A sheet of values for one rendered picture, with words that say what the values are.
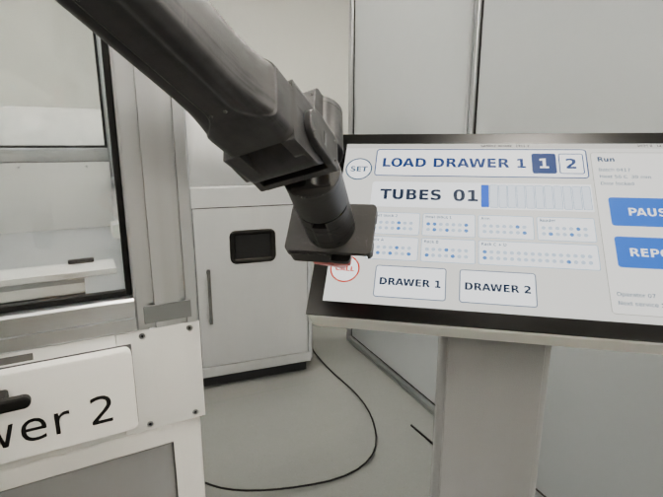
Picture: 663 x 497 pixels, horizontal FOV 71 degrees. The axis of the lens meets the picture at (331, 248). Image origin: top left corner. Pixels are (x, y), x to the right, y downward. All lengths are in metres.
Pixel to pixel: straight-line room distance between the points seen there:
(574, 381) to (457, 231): 1.03
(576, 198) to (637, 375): 0.85
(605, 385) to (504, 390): 0.81
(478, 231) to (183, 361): 0.44
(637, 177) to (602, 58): 0.78
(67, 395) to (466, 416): 0.55
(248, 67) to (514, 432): 0.65
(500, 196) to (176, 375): 0.51
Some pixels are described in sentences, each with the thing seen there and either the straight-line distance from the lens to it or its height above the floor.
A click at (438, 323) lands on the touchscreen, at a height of 0.96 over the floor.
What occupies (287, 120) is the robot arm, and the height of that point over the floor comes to 1.20.
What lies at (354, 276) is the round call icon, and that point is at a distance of 0.63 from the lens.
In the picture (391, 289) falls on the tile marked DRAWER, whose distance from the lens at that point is 0.62.
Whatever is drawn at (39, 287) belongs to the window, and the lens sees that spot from 0.65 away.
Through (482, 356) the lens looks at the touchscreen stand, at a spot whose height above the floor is 0.87.
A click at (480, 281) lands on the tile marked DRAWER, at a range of 0.62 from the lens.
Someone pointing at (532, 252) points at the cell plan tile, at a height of 1.04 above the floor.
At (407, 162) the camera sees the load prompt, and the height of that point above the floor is 1.16.
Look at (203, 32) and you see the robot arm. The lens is 0.31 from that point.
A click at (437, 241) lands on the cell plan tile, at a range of 0.65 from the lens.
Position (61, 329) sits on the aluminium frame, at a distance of 0.65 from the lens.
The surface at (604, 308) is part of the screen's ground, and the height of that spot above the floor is 0.99.
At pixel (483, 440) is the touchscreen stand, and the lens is 0.81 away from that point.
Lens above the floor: 1.18
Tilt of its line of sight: 12 degrees down
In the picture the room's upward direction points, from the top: straight up
